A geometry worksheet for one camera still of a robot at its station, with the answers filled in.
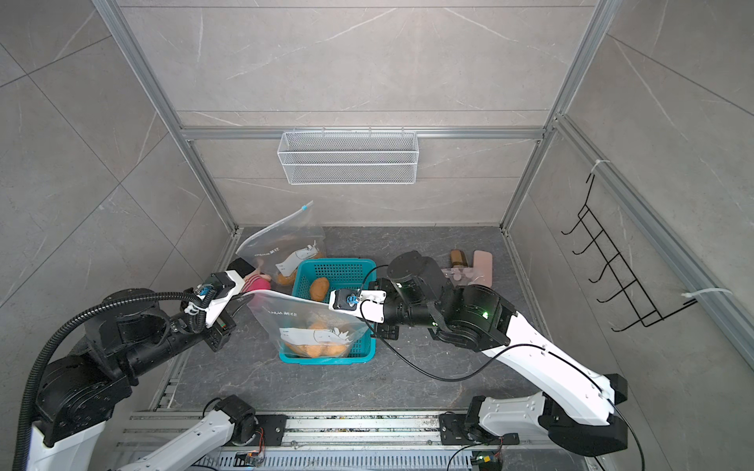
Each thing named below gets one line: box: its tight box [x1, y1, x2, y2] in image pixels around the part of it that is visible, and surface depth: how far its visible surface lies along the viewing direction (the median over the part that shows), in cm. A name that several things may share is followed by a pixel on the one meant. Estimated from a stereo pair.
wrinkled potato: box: [310, 276, 329, 302], surface depth 98 cm
